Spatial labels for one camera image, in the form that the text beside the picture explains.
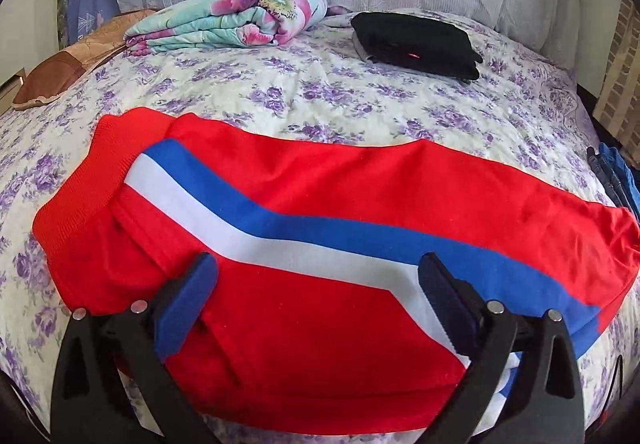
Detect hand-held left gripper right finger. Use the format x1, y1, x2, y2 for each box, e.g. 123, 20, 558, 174
417, 251, 586, 444

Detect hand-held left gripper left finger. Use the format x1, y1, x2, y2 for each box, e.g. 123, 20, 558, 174
50, 251, 219, 444

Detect red pants with striped side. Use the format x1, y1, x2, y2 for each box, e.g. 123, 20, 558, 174
32, 107, 640, 422

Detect blue jeans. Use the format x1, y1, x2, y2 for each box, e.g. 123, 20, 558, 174
586, 147, 631, 210

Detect blue garment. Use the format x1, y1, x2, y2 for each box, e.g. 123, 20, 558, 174
597, 143, 640, 220

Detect bed with purple floral sheet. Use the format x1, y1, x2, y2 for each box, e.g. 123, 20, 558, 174
0, 12, 640, 444

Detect folded black clothes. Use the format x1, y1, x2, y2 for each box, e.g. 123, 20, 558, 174
350, 12, 484, 84

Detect brown pillow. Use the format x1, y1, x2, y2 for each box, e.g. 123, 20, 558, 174
12, 8, 158, 111

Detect wooden nightstand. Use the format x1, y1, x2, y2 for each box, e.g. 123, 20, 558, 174
0, 69, 28, 114

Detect checkered beige curtain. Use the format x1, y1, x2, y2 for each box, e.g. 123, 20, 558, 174
592, 0, 640, 145

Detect folded floral quilt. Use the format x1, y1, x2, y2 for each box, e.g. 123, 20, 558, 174
124, 0, 329, 56

